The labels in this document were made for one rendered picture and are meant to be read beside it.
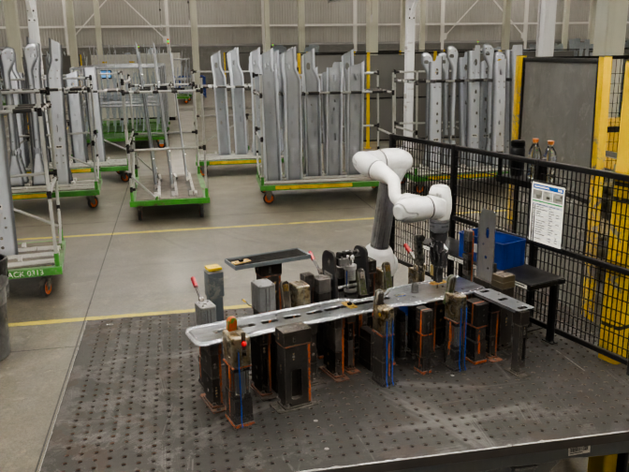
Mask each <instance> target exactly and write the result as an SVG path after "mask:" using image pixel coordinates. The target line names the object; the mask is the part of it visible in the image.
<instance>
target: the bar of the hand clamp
mask: <svg viewBox="0 0 629 472"><path fill-rule="evenodd" d="M424 240H425V237H424V236H423V235H422V234H416V235H414V248H415V262H416V265H417V266H418V272H419V262H420V265H421V266H422V268H421V269H420V270H421V271H424V257H423V241H424Z"/></svg>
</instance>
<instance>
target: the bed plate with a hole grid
mask: <svg viewBox="0 0 629 472"><path fill-rule="evenodd" d="M405 322H406V323H405V358H402V359H400V358H398V357H397V356H395V359H393V360H394V361H395V362H396V364H395V365H393V381H395V383H397V385H395V386H396V387H387V388H381V387H380V386H378V387H377V385H374V383H372V382H370V380H369V379H370V377H372V376H373V372H371V371H369V370H368V369H367V368H365V367H364V366H362V365H361V364H360V363H358V356H359V354H358V353H357V352H355V367H356V368H357V369H359V370H360V373H357V374H353V375H349V374H348V373H347V372H346V371H344V374H345V375H346V376H348V377H349V378H350V379H349V380H346V381H343V382H336V381H334V380H333V379H332V378H331V377H329V376H328V375H327V374H326V373H324V372H323V371H322V370H321V369H319V366H321V365H325V364H324V359H320V360H319V359H318V358H317V375H318V376H320V377H321V378H322V379H323V380H324V381H325V383H324V384H320V385H316V386H312V387H311V394H312V396H313V397H314V398H315V399H316V400H317V401H318V402H319V405H316V406H309V407H305V408H302V409H299V410H295V411H291V412H287V413H284V414H278V413H277V412H276V411H275V410H274V409H273V408H272V407H271V406H270V403H274V402H277V401H279V400H281V399H280V398H279V397H278V393H276V392H275V391H274V390H273V389H271V391H272V392H273V393H274V394H275V395H276V396H277V398H276V399H272V400H269V401H265V402H263V401H262V400H261V399H260V398H259V397H258V396H257V395H256V393H255V392H254V391H253V390H252V389H251V388H250V392H251V396H252V398H253V415H254V421H255V423H257V425H250V426H246V427H243V429H241V430H240V429H237V430H238V432H237V433H236V432H235V431H233V430H232V427H233V426H232V424H231V423H230V422H229V421H226V420H227V418H226V417H225V415H226V413H227V412H226V411H224V412H220V413H216V414H214V413H212V412H211V410H210V409H209V408H208V406H207V405H206V404H205V402H204V401H203V400H202V399H201V397H200V394H201V393H205V392H204V391H203V390H202V389H201V388H202V387H201V384H200V383H199V382H198V379H199V366H198V364H199V361H198V355H199V347H198V346H196V345H195V344H194V343H193V342H192V341H191V340H190V339H189V338H188V337H187V335H186V334H185V332H186V329H188V328H190V327H193V326H196V312H191V313H189V312H188V313H176V314H165V315H152V316H141V317H118V318H107V319H95V320H87V321H86V324H85V328H84V331H83V333H82V336H81V340H80V344H79V347H78V351H77V353H76V357H75V360H74V362H73V365H72V369H71V371H70V375H69V378H68V381H67V383H66V388H65V392H64V395H63V398H62V401H61V404H60V406H59V410H58V413H57V416H56V419H55V422H54V425H53V428H52V431H51V436H50V439H49V442H48V446H47V448H46V451H45V454H44V457H43V460H42V464H41V467H40V469H39V472H387V471H394V470H402V469H409V468H417V467H423V466H431V465H445V464H453V463H460V462H468V461H474V460H482V459H489V458H497V457H505V456H512V455H520V454H526V453H534V452H541V451H549V450H563V449H571V448H577V447H585V446H592V445H600V444H607V443H615V442H623V441H629V376H628V375H627V374H626V370H627V365H625V364H622V363H619V364H612V363H610V362H608V361H604V360H602V359H600V358H598V352H595V351H593V350H591V349H589V348H587V347H584V346H582V345H580V344H577V343H575V342H573V341H571V340H569V339H566V338H564V337H562V336H560V335H558V334H556V333H554V341H556V342H558V344H554V345H551V344H549V343H547V342H545V341H543V340H542V338H545V337H546V332H547V330H546V329H541V330H537V331H533V332H527V342H526V356H525V367H523V368H521V369H523V370H525V371H526V372H528V373H529V374H531V376H528V377H525V378H522V379H520V378H518V377H516V376H514V375H512V374H510V373H508V372H507V371H506V370H505V368H506V367H509V366H511V357H512V347H511V348H508V349H505V350H501V351H498V350H496V355H497V356H498V357H500V358H502V359H503V360H502V361H498V362H490V361H487V362H485V363H483V364H477V365H473V364H472V363H470V362H466V361H465V367H466V370H465V371H460V372H459V373H457V374H455V375H453V374H451V371H450V370H449V369H447V368H446V367H444V366H442V365H440V364H442V362H443V361H444V349H443V348H442V349H438V350H435V352H436V354H435V355H432V356H429V357H431V369H432V372H435V375H434V374H428V375H422V374H418V373H415V371H413V370H410V368H414V366H415V356H414V357H412V356H410V355H409V354H407V353H406V350H410V348H408V347H407V343H408V340H407V335H406V333H407V327H408V326H407V325H408V316H405Z"/></svg>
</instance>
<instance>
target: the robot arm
mask: <svg viewBox="0 0 629 472"><path fill-rule="evenodd" d="M353 165H354V167H355V168H356V170H357V171H358V172H359V173H361V174H362V175H364V176H366V177H368V178H371V179H373V180H376V181H379V186H378V193H377V200H376V206H375V213H374V220H373V232H372V238H371V243H369V244H368V245H367V246H366V248H367V250H368V257H370V258H373V259H376V267H380V266H382V263H383V262H385V261H387V262H389V263H390V269H391V277H392V276H393V275H394V274H395V273H396V272H397V270H398V260H397V258H396V256H395V255H394V254H393V251H392V249H391V247H390V246H389V239H390V233H391V227H392V221H393V215H394V216H395V218H396V219H397V220H399V221H401V222H403V223H415V222H420V221H424V220H426V219H430V231H431V239H432V242H431V243H428V245H429V248H430V259H431V264H432V266H433V281H435V280H436V283H440V282H443V269H444V268H446V264H447V257H448V252H449V250H450V249H449V248H447V247H446V240H447V232H448V231H449V221H450V220H449V218H450V215H451V210H452V198H451V191H450V188H449V187H448V186H447V185H445V184H434V185H433V186H432V187H431V189H430V191H429V195H427V196H425V197H421V196H420V195H413V194H410V193H405V194H403V195H402V194H401V181H402V178H403V177H404V175H405V173H406V172H408V171H409V170H410V169H411V168H412V165H413V158H412V156H411V155H410V154H409V153H408V152H406V151H405V150H402V149H399V148H387V149H381V150H376V151H369V152H358V153H356V154H355V155H354V156H353Z"/></svg>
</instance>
